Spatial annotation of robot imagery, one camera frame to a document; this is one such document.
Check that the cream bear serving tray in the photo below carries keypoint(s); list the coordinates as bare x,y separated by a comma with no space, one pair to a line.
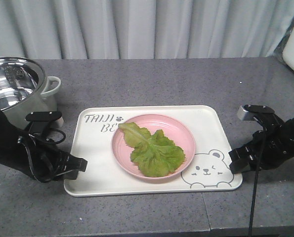
208,171

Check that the green lettuce leaf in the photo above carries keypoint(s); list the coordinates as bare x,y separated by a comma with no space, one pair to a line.
155,154

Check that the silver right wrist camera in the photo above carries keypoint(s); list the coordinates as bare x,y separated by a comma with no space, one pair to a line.
248,112

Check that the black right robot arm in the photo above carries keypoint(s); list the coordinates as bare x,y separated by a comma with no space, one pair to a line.
268,119

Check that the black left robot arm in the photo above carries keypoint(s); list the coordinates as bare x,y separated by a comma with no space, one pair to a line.
12,154

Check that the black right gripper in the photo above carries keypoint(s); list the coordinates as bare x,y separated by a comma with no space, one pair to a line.
268,149

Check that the white electric cooking pot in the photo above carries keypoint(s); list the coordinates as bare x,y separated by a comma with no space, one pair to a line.
25,88

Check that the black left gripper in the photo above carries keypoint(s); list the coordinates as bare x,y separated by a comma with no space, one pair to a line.
47,162

